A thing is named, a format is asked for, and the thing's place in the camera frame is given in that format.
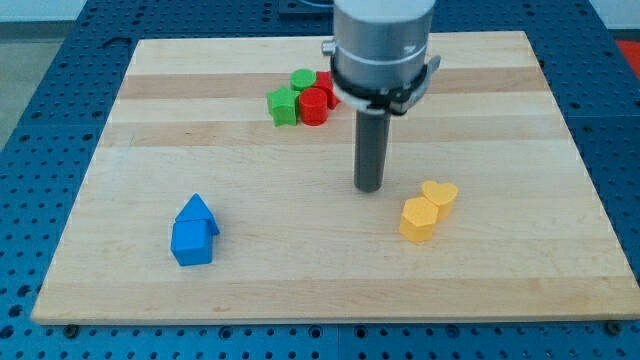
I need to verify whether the yellow heart block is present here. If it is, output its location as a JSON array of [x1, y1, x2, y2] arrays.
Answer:
[[421, 180, 459, 221]]

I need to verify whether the red block behind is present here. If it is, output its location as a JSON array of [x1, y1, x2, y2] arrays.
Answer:
[[313, 71, 340, 110]]

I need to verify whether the blue perforated table plate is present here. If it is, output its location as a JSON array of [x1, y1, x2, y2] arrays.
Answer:
[[1, 0, 639, 359]]

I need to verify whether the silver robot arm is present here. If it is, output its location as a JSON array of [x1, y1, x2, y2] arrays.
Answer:
[[322, 0, 441, 193]]

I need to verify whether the green star block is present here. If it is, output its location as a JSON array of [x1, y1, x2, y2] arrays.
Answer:
[[266, 86, 300, 127]]

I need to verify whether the wooden board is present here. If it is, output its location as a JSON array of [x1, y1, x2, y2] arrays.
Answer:
[[32, 31, 639, 325]]

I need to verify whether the blue triangle block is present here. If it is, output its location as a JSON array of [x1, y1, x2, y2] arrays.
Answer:
[[175, 193, 220, 236]]

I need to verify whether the yellow hexagon block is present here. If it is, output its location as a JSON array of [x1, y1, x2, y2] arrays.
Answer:
[[399, 197, 438, 243]]

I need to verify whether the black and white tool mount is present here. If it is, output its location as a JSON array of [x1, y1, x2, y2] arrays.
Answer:
[[329, 55, 441, 116]]

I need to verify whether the blue cube block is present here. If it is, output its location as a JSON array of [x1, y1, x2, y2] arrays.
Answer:
[[170, 220, 213, 267]]

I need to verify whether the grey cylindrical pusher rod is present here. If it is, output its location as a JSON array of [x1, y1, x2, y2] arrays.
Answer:
[[354, 111, 390, 193]]

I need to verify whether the red cylinder block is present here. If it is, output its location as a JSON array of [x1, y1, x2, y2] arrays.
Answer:
[[298, 88, 328, 126]]

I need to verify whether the green cylinder block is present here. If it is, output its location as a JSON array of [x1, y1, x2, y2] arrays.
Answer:
[[290, 68, 317, 91]]

